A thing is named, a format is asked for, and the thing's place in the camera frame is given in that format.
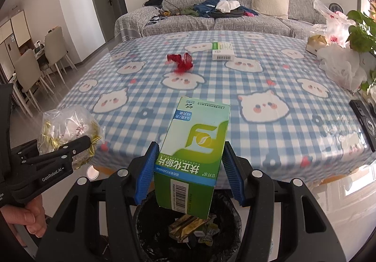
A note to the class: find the small green white medicine box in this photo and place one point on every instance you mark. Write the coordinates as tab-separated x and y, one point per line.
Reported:
222	51

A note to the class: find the small white fan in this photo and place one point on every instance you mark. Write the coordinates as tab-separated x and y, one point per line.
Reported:
336	7

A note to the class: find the black remote control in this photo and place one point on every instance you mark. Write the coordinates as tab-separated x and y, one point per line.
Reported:
364	123

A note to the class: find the yellow silver snack wrapper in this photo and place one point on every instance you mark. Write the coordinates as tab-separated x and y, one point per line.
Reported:
192	226

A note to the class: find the beige pillow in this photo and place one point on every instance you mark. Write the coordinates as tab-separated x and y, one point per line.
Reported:
270	1

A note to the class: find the clear bag of gold wrappers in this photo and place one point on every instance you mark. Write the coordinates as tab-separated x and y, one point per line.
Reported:
69	129

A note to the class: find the clear plastic bag red print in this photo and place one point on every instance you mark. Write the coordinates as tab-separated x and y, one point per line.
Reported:
333	22

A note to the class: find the beige dining chair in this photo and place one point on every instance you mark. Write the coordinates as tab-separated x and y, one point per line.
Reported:
57	50
29	76

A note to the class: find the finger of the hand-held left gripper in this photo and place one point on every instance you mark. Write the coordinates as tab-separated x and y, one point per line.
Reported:
28	148
72	148

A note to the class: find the pile of clothes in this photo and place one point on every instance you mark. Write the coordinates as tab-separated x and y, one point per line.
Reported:
223	6

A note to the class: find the white plastic bag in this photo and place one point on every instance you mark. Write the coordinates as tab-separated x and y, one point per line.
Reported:
342	66

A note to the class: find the grey door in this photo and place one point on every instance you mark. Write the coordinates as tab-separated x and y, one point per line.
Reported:
101	0

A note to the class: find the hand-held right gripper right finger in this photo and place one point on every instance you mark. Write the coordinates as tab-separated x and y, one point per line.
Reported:
232	173

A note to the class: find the blue checkered tablecloth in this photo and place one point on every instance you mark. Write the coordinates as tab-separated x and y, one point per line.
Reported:
264	138

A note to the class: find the black bag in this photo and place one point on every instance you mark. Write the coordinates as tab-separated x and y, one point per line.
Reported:
154	0

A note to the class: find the black-lined trash bin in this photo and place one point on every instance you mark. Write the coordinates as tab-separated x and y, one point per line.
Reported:
152	235

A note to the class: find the red mesh net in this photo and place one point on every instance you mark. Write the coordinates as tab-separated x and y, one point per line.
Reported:
182	63

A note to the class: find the person's left hand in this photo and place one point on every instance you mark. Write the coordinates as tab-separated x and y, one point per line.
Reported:
30	215

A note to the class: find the small beige gift box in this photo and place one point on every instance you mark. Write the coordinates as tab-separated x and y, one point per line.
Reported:
315	44

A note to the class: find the large green medicine box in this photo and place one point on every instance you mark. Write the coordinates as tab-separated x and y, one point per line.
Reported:
194	156

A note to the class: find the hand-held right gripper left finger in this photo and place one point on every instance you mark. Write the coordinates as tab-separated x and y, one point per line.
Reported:
145	173

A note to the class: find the white wall cabinet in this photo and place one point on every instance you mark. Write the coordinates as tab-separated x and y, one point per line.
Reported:
14	32

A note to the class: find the green potted plant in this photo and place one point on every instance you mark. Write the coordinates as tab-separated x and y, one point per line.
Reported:
362	32

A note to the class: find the grey covered sofa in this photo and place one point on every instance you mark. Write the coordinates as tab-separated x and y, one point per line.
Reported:
188	24

